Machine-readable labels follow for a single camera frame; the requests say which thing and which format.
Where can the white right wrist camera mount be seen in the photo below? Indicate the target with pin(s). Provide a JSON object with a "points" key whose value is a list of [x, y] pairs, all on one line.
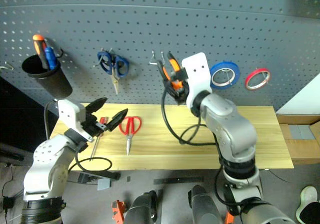
{"points": [[197, 78]]}

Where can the orange black pliers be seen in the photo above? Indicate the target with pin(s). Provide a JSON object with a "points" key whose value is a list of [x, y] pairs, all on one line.
{"points": [[165, 73]]}

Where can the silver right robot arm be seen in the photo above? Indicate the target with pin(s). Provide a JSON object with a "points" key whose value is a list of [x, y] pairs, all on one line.
{"points": [[230, 123]]}

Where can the grey square piece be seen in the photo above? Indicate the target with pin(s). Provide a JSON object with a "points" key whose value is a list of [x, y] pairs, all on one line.
{"points": [[103, 184]]}

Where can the orange black part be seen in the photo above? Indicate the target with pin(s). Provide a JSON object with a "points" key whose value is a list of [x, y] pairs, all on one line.
{"points": [[117, 210]]}

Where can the black power adapter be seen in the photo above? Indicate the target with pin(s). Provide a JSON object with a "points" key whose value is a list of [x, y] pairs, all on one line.
{"points": [[7, 202]]}

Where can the small black square piece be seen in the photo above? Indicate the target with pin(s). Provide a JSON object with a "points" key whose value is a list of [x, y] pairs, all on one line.
{"points": [[128, 179]]}

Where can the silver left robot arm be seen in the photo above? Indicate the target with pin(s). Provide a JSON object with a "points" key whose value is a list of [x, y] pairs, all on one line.
{"points": [[45, 159]]}

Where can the red tape roll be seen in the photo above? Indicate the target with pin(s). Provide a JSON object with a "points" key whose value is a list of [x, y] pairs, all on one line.
{"points": [[258, 70]]}

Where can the grey foam pad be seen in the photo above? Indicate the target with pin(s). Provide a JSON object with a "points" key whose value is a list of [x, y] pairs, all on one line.
{"points": [[301, 132]]}

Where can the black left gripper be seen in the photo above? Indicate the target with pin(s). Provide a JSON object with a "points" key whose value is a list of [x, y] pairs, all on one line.
{"points": [[92, 126]]}

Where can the black flat strip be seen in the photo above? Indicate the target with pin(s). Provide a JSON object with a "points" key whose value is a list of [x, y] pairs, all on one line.
{"points": [[177, 180]]}

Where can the dark rounded grey shape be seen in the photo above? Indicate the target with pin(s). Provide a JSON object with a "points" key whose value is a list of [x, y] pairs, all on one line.
{"points": [[141, 207]]}

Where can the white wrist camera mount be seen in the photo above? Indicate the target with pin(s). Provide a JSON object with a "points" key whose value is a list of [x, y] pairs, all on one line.
{"points": [[197, 78], [67, 113]]}

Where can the white shoe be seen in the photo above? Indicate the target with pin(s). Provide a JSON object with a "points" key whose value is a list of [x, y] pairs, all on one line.
{"points": [[308, 194]]}

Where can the black metal bracket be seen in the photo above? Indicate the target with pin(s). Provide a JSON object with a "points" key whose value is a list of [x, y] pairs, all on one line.
{"points": [[105, 175]]}

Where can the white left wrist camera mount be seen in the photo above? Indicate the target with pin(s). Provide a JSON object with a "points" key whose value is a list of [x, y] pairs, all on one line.
{"points": [[67, 113]]}

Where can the white panel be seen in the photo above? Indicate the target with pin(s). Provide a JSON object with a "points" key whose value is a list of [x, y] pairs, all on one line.
{"points": [[305, 101]]}

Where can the grey perforated pegboard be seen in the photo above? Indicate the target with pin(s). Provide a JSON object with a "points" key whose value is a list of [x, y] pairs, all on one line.
{"points": [[175, 21]]}

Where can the black cup holder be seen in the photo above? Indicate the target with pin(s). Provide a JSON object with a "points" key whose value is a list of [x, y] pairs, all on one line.
{"points": [[53, 82]]}

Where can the black cup hook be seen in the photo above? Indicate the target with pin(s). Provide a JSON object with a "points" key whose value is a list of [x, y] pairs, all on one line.
{"points": [[60, 53]]}

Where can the blue tape roll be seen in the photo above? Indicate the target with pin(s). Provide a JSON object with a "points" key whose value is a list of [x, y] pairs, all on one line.
{"points": [[236, 71]]}

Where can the brown cardboard box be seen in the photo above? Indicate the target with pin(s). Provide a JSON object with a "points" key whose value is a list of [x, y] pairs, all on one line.
{"points": [[300, 153]]}

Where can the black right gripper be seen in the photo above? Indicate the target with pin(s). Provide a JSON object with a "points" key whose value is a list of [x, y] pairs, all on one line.
{"points": [[181, 92]]}

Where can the silver pegboard hook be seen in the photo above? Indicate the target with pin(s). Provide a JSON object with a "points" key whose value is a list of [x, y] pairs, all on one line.
{"points": [[10, 66], [153, 58], [266, 80], [226, 71], [96, 64]]}

